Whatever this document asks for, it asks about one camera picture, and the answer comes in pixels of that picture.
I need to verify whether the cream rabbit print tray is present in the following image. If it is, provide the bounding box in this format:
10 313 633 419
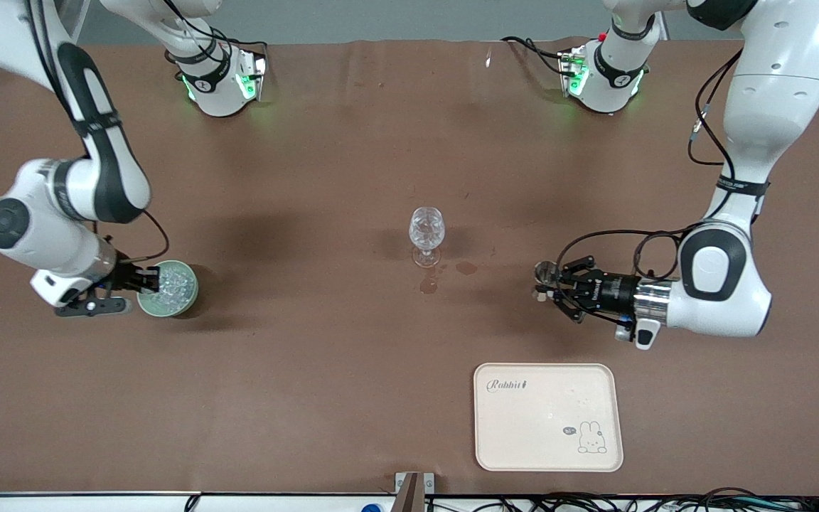
473 363 624 473

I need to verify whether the black base cable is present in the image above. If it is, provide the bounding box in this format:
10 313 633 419
500 36 568 76
164 0 270 65

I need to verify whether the clear cut-glass wine glass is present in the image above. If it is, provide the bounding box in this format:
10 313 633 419
409 207 446 269

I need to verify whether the brown table cover sheet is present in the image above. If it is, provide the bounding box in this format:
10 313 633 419
0 37 819 497

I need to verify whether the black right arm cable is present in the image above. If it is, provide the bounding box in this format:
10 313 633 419
26 0 170 265

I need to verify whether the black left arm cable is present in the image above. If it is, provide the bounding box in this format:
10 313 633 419
555 48 746 285

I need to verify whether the grey metal bracket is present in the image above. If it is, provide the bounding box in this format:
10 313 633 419
395 472 436 512

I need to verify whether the pile of clear ice cubes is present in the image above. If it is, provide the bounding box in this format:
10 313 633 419
148 269 194 311

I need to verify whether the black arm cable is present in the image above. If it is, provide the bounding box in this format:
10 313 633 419
26 0 170 265
555 48 746 285

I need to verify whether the green ceramic bowl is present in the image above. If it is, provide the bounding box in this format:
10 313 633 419
136 260 199 319

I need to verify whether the tangle of black cables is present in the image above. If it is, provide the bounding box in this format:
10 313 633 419
424 487 819 512

